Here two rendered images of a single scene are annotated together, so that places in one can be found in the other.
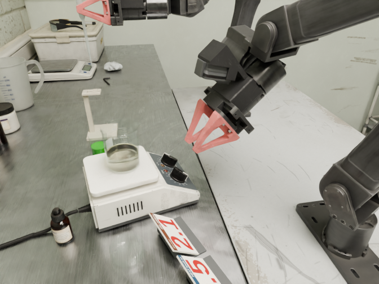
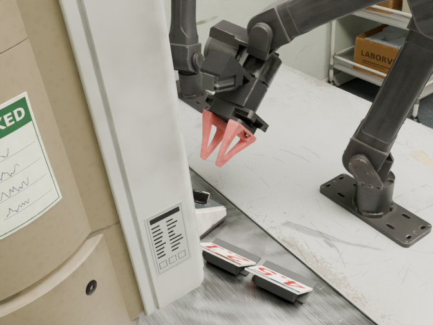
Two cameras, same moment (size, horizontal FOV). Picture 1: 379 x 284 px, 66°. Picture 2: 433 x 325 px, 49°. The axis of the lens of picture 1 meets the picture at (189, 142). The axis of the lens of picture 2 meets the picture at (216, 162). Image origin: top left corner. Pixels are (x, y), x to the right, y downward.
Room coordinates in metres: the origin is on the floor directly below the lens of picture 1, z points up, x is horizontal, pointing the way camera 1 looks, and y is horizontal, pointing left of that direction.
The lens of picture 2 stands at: (-0.18, 0.21, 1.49)
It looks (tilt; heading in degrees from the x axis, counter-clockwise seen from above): 35 degrees down; 340
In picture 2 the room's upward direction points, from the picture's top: 6 degrees counter-clockwise
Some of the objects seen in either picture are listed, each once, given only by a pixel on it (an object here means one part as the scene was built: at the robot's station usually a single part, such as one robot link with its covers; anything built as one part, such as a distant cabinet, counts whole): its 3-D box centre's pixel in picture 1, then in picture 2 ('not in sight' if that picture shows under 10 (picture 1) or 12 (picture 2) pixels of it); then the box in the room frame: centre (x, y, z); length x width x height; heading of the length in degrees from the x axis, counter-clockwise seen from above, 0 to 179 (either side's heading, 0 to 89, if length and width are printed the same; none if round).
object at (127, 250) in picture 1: (127, 250); (189, 285); (0.32, 0.10, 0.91); 0.06 x 0.06 x 0.02
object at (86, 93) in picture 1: (99, 112); not in sight; (0.73, 0.25, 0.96); 0.08 x 0.08 x 0.13; 10
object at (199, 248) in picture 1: (176, 231); (227, 251); (0.34, 0.02, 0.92); 0.09 x 0.06 x 0.04; 30
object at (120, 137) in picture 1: (123, 147); not in sight; (0.45, 0.12, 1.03); 0.07 x 0.06 x 0.08; 103
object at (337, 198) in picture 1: (353, 196); (371, 161); (0.34, -0.25, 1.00); 0.09 x 0.06 x 0.06; 127
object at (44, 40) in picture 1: (72, 40); not in sight; (1.59, 0.62, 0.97); 0.37 x 0.31 x 0.14; 8
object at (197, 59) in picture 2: not in sight; (187, 60); (0.91, -0.14, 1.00); 0.09 x 0.06 x 0.06; 37
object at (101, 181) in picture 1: (119, 168); not in sight; (0.44, 0.13, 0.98); 0.12 x 0.12 x 0.01; 24
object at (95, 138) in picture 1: (98, 145); not in sight; (0.61, 0.22, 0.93); 0.04 x 0.04 x 0.06
